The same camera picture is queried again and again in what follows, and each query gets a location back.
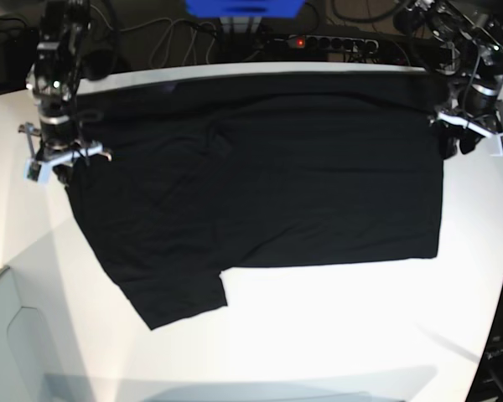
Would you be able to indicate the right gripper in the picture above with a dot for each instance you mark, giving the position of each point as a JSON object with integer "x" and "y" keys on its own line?
{"x": 44, "y": 154}

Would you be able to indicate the black power strip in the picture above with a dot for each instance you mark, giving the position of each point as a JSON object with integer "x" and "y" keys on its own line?
{"x": 333, "y": 44}

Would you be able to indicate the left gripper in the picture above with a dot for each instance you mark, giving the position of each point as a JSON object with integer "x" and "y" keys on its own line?
{"x": 462, "y": 134}

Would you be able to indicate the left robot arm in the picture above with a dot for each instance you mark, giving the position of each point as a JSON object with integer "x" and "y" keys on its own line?
{"x": 473, "y": 110}

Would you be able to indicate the black T-shirt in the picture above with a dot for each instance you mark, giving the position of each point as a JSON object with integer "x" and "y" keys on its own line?
{"x": 257, "y": 171}

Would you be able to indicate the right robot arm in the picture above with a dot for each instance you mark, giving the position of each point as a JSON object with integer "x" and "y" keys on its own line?
{"x": 53, "y": 82}

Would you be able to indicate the blue plastic box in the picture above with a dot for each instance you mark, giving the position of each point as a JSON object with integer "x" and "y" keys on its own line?
{"x": 244, "y": 8}

